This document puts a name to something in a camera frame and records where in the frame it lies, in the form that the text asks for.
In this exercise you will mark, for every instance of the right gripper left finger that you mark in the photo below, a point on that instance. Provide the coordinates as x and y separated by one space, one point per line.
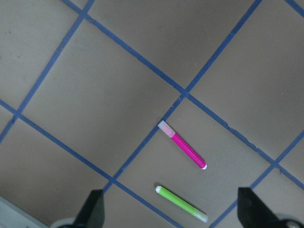
92 213

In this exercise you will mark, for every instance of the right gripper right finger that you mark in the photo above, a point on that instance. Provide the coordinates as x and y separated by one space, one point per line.
253 212

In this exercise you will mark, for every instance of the pink pen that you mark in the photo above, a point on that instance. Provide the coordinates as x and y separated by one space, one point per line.
191 153

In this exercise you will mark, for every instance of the green pen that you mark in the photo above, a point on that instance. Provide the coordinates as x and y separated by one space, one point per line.
181 203

